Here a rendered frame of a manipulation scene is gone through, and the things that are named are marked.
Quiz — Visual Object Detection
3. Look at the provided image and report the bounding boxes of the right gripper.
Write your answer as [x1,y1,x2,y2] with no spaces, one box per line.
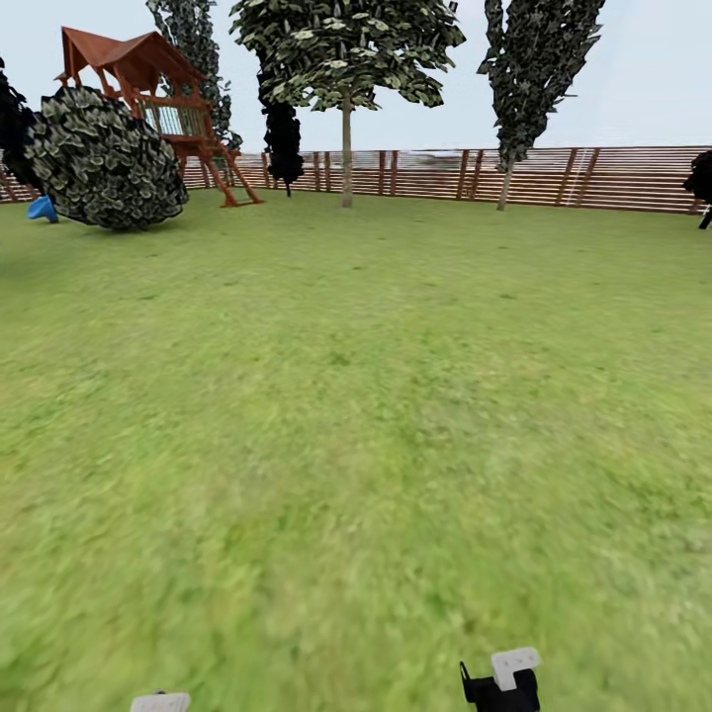
[462,668,540,712]

